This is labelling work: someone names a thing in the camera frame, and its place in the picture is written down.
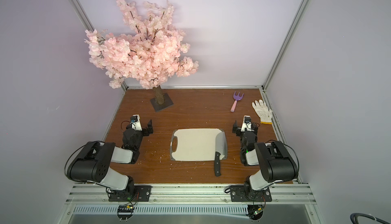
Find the black-handled kitchen knife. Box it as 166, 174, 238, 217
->
214, 132, 225, 177

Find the white grey-rimmed cutting board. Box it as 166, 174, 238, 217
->
170, 128, 228, 161

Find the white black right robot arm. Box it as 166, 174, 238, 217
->
233, 116, 299, 192

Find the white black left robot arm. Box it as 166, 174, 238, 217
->
64, 115, 153, 199

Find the white work glove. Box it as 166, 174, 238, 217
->
252, 99, 273, 124

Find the purple pink garden fork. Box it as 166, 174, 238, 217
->
230, 91, 244, 113

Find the pink artificial blossom tree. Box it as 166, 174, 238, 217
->
85, 0, 199, 105

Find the dark metal tree base plate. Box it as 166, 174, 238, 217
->
149, 93, 174, 113

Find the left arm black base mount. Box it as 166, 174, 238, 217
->
107, 185, 152, 202

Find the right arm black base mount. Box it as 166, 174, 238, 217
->
224, 185, 272, 202

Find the aluminium front rail frame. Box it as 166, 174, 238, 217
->
57, 184, 324, 224

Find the black cable bottom right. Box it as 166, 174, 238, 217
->
350, 213, 391, 224

